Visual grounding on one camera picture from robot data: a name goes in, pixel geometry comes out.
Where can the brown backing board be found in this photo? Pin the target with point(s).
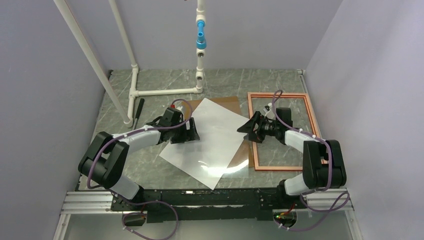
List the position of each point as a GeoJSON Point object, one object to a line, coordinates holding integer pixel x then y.
{"type": "Point", "coordinates": [217, 120]}

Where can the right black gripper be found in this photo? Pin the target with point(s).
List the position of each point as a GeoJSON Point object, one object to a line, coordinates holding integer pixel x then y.
{"type": "Point", "coordinates": [255, 135]}

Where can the white photo sheet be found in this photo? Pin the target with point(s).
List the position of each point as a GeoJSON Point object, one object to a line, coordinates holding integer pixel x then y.
{"type": "Point", "coordinates": [175, 154]}

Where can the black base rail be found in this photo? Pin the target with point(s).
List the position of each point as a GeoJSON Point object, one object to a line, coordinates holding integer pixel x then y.
{"type": "Point", "coordinates": [162, 205]}

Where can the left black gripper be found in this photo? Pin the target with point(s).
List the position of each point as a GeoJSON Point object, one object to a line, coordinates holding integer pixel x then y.
{"type": "Point", "coordinates": [189, 135]}

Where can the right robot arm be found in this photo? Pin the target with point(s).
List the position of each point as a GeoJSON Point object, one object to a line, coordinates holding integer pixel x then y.
{"type": "Point", "coordinates": [322, 160]}

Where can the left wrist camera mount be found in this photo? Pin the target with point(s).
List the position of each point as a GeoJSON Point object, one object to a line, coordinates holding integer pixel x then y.
{"type": "Point", "coordinates": [176, 107]}

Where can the white PVC pipe stand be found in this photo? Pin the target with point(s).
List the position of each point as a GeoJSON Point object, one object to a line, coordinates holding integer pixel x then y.
{"type": "Point", "coordinates": [127, 115]}

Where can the blue pipe fitting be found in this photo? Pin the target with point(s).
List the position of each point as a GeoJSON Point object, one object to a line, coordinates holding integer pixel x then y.
{"type": "Point", "coordinates": [201, 40]}

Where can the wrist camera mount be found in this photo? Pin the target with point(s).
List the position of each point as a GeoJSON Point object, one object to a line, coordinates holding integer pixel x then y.
{"type": "Point", "coordinates": [268, 111]}
{"type": "Point", "coordinates": [176, 107]}

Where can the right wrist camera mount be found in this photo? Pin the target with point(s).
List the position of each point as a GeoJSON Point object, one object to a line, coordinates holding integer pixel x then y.
{"type": "Point", "coordinates": [268, 111]}

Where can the orange wooden picture frame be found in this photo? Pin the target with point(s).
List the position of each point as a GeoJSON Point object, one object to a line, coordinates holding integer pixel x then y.
{"type": "Point", "coordinates": [312, 120]}

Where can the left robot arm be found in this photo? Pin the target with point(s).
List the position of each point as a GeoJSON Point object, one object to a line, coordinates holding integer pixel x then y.
{"type": "Point", "coordinates": [105, 158]}

